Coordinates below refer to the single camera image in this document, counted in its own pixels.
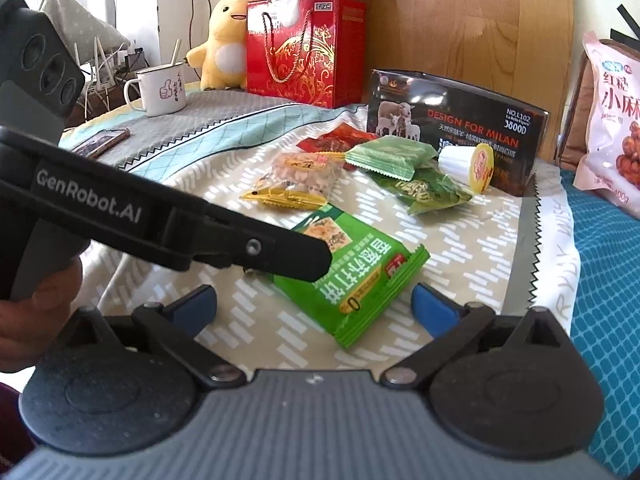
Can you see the dark green snack packet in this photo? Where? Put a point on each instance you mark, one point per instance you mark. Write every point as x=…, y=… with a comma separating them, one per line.
x=435, y=194

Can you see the white enamel mug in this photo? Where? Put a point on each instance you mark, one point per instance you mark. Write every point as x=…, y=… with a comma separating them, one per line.
x=165, y=91

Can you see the red gift box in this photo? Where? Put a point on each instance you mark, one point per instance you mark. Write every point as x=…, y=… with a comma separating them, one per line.
x=320, y=60

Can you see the blue mesh mat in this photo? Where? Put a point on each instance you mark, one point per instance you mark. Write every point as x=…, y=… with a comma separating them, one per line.
x=610, y=285

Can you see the smartphone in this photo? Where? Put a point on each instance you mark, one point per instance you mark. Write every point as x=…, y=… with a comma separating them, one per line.
x=100, y=141

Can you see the grey patterned cushion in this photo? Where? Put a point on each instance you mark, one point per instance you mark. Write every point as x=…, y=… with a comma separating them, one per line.
x=80, y=25

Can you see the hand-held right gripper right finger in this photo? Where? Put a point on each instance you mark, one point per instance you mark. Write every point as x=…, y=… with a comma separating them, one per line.
x=434, y=310

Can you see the light green snack packet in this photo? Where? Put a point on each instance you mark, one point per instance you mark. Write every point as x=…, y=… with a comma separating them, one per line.
x=390, y=157

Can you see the patterned tablecloth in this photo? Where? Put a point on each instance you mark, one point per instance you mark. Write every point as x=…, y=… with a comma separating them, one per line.
x=225, y=125

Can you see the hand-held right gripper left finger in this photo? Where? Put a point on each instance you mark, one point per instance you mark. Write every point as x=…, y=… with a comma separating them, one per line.
x=192, y=306

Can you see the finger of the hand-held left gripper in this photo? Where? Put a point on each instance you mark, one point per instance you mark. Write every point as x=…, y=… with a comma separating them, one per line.
x=260, y=250

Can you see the person's left hand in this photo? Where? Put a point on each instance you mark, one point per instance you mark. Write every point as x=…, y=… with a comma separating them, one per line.
x=35, y=330

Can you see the yellow plush toy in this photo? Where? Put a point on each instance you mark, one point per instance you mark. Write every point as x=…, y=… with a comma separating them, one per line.
x=225, y=45

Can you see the clear yellow peanut packet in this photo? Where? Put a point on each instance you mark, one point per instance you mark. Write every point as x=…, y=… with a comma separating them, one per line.
x=300, y=175

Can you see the white jelly cup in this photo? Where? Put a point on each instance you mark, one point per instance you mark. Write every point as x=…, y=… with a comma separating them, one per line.
x=460, y=162

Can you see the red snack packet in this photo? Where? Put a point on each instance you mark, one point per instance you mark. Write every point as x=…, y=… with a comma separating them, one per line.
x=340, y=140

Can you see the pink snack bag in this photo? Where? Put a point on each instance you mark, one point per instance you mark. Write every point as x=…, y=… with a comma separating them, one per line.
x=615, y=110

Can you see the large green cracker packet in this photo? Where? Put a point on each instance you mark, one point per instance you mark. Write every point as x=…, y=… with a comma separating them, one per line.
x=360, y=285

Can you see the white router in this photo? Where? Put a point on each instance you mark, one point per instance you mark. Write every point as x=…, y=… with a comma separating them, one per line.
x=102, y=79

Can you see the black sheep print box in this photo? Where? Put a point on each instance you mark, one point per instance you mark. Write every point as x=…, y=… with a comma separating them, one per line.
x=450, y=107

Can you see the stick in mug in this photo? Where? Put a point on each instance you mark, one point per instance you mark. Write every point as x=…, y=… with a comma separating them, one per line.
x=175, y=54

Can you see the wooden headboard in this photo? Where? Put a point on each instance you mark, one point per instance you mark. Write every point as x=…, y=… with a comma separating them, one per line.
x=450, y=20

